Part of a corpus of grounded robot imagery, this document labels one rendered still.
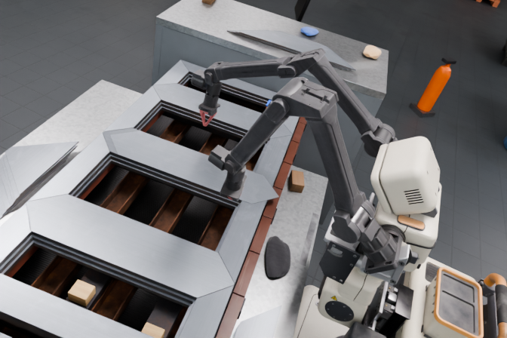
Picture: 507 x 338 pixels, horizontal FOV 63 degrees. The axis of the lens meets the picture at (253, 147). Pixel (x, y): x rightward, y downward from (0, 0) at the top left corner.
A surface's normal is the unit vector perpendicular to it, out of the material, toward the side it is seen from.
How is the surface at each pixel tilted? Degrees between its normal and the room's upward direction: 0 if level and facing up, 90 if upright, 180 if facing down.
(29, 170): 0
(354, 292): 90
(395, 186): 90
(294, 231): 0
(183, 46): 90
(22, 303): 0
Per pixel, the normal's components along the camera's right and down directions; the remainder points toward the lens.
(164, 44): -0.28, 0.56
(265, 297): 0.21, -0.76
